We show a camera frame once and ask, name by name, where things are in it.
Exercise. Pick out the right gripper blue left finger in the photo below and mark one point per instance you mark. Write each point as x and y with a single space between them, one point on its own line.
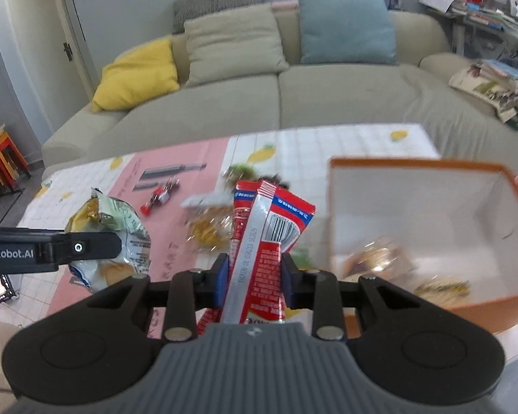
217 282

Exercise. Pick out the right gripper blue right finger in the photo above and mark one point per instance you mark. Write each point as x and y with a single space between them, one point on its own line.
290 279

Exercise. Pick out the red snack packet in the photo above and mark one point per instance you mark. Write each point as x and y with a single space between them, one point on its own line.
267 221

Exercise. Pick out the green yellow chip bag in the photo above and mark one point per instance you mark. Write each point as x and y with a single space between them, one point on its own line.
102 213

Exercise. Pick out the red small candy bar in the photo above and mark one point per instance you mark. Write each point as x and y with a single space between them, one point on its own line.
161 195

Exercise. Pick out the dark green snack packet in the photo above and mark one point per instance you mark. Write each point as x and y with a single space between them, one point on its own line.
237 172

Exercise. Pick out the clear golden snack packet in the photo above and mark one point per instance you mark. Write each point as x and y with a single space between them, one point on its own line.
209 221

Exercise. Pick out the pink white lemon tablecloth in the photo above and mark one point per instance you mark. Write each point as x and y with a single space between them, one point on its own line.
299 156

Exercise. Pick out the orange rimmed white storage box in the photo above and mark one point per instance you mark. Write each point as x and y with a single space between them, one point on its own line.
451 219

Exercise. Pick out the white door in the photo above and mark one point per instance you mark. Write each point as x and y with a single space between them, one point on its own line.
47 61

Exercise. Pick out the yellow cushion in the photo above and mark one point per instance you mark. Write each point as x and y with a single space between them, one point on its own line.
137 76

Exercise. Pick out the beige sofa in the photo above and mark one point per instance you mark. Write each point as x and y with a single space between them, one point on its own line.
413 91

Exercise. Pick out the beige cushion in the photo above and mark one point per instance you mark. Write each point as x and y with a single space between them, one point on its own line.
234 43

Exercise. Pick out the light blue cushion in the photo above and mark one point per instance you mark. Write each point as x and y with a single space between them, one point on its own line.
346 31

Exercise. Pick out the pile of magazines on sofa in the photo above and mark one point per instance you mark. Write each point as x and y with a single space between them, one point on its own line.
494 83

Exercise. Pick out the grey patterned cushion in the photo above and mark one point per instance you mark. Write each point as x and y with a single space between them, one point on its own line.
185 10

